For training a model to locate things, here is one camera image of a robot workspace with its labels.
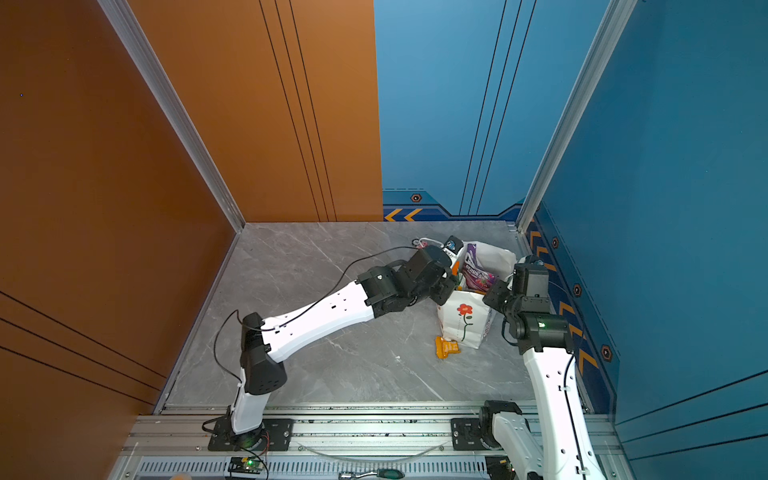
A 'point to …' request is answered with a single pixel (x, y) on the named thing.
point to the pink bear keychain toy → (424, 245)
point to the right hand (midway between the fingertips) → (492, 287)
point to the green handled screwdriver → (382, 473)
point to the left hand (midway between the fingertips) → (453, 272)
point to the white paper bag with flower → (465, 317)
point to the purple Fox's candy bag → (476, 276)
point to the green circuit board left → (248, 464)
